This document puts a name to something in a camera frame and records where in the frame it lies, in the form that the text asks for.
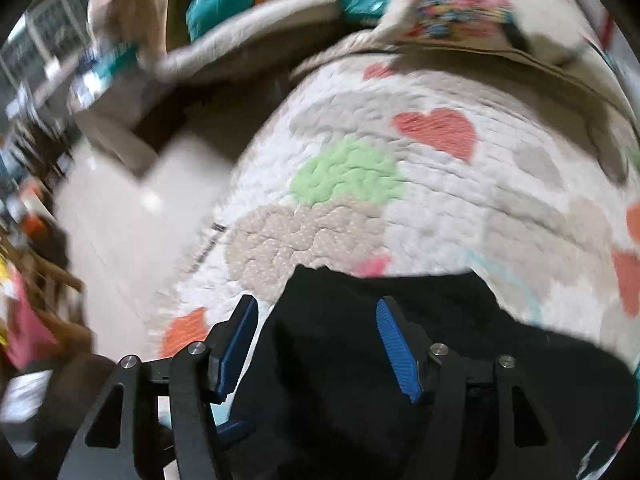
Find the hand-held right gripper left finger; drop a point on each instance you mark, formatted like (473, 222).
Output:
(239, 344)

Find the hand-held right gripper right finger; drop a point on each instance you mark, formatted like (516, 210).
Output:
(395, 347)

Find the black pants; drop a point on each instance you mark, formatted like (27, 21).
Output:
(325, 385)

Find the white quilted heart blanket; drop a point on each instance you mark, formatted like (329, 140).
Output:
(430, 170)

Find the pink cloth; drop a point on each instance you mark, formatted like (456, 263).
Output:
(25, 330)

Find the beige cushion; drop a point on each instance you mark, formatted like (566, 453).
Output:
(240, 40)

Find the teal cloth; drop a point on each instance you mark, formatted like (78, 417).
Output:
(225, 2)

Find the floral printed pillow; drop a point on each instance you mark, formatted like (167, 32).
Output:
(465, 5)

